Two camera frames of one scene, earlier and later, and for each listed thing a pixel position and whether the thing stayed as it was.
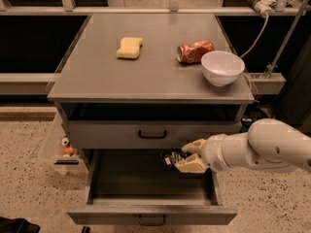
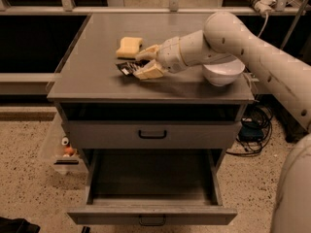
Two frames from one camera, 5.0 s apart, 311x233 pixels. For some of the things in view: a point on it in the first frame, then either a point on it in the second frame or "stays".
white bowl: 222,68 stays
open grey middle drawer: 136,187 stays
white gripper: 214,152 -> 170,54
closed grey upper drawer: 143,134 stays
